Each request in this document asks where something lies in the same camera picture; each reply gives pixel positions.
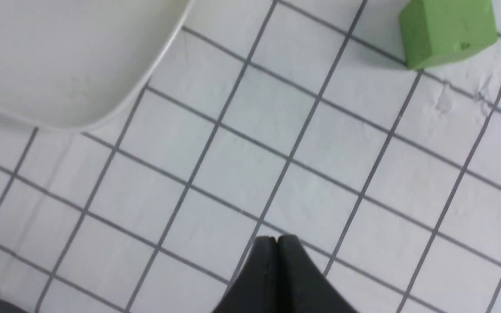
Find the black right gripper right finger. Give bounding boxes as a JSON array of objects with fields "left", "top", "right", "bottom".
[{"left": 277, "top": 234, "right": 357, "bottom": 313}]

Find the green cube block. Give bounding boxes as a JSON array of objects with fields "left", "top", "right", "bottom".
[{"left": 398, "top": 0, "right": 498, "bottom": 70}]

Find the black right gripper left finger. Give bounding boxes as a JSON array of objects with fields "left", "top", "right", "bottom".
[{"left": 214, "top": 236, "right": 278, "bottom": 313}]

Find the white grid tablecloth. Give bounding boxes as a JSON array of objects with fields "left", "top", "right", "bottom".
[{"left": 0, "top": 0, "right": 501, "bottom": 313}]

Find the white square plate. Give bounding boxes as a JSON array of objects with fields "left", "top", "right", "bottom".
[{"left": 0, "top": 0, "right": 194, "bottom": 132}]

